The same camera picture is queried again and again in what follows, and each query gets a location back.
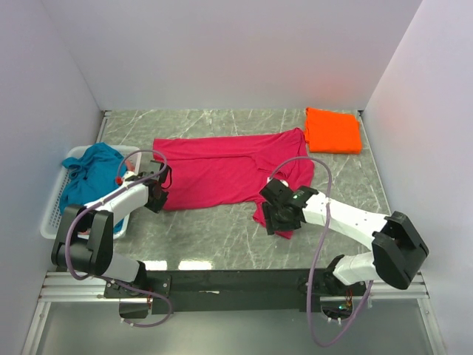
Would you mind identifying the blue t shirt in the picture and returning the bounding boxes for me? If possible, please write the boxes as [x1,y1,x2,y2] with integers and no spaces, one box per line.
[59,143,127,214]

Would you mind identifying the black base beam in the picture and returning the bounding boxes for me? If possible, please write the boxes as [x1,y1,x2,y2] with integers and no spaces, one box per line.
[104,268,366,312]

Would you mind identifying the aluminium frame rail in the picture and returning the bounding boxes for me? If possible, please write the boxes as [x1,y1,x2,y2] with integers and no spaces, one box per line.
[22,272,446,354]

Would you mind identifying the white plastic laundry basket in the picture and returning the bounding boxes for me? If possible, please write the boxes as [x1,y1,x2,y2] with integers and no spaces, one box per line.
[40,145,143,240]

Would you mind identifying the folded orange t shirt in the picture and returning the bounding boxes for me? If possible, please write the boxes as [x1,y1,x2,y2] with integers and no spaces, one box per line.
[304,107,362,155]

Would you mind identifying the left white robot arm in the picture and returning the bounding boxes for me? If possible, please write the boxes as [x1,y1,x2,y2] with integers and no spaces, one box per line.
[51,162,172,297]

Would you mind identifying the pink t shirt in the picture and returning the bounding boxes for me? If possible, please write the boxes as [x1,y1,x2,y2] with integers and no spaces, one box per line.
[153,128,314,225]

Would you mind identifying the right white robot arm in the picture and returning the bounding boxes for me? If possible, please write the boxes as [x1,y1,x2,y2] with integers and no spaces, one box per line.
[260,179,429,296]

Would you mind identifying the peach cloth in basket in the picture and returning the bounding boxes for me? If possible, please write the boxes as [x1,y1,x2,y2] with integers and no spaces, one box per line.
[124,159,136,173]

